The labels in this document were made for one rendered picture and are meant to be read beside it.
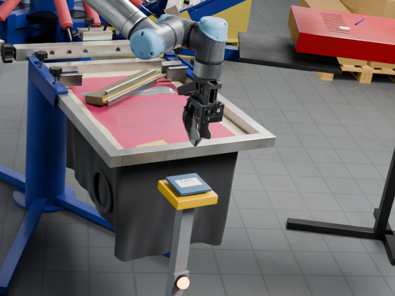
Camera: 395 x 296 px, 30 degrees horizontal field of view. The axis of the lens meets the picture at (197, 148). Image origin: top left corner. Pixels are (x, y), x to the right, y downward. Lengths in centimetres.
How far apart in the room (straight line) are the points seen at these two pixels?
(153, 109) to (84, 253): 109
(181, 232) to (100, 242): 143
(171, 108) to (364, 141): 267
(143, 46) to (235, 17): 444
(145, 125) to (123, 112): 12
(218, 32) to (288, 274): 187
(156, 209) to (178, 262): 29
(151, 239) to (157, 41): 91
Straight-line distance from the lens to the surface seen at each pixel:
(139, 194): 239
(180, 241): 218
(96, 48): 294
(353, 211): 419
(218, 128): 252
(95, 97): 257
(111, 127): 244
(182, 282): 223
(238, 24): 626
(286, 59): 336
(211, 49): 189
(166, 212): 248
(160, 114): 257
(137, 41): 182
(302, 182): 438
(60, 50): 290
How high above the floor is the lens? 197
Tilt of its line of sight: 25 degrees down
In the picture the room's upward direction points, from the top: 8 degrees clockwise
